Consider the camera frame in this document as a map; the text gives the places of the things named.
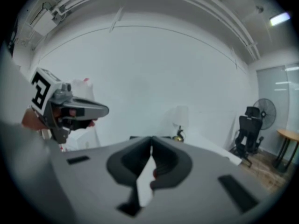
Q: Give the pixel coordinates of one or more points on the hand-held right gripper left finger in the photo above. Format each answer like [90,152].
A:
[98,183]

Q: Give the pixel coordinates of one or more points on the white desk lamp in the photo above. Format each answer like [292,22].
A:
[181,115]

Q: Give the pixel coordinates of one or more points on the frosted glass partition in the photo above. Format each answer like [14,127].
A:
[275,101]

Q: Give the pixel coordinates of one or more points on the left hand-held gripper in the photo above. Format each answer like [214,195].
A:
[40,90]

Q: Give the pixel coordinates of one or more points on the ceiling light panel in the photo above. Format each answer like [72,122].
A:
[280,18]

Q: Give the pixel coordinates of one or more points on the white air conditioner unit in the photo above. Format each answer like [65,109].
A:
[44,23]

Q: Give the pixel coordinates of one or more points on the black standing fan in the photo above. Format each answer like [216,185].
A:
[266,111]

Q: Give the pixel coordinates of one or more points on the person's left hand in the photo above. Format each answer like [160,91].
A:
[71,112]

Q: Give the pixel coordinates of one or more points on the person's left forearm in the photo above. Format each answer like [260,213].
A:
[32,121]

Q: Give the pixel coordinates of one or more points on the black office chair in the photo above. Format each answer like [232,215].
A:
[250,134]

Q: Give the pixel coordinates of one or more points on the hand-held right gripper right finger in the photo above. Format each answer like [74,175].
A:
[205,190]

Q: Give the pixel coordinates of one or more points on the white table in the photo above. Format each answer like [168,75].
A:
[210,148]

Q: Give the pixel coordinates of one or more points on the round wooden table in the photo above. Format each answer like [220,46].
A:
[289,134]

